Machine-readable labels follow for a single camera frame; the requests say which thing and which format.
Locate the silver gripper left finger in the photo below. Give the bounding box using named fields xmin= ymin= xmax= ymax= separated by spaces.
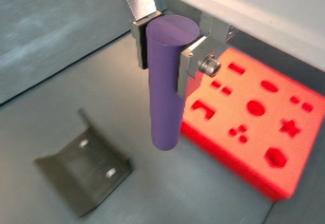
xmin=126 ymin=0 xmax=164 ymax=69

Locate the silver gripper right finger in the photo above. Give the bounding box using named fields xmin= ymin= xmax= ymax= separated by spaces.
xmin=177 ymin=12 xmax=239 ymax=99

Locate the purple round cylinder peg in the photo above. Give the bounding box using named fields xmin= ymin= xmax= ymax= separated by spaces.
xmin=146 ymin=15 xmax=200 ymax=151

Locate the red foam shape board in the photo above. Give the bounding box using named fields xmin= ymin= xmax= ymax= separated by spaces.
xmin=182 ymin=47 xmax=325 ymax=200

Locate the dark curved peg holder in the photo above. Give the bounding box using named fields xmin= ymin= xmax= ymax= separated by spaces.
xmin=35 ymin=109 xmax=133 ymax=217

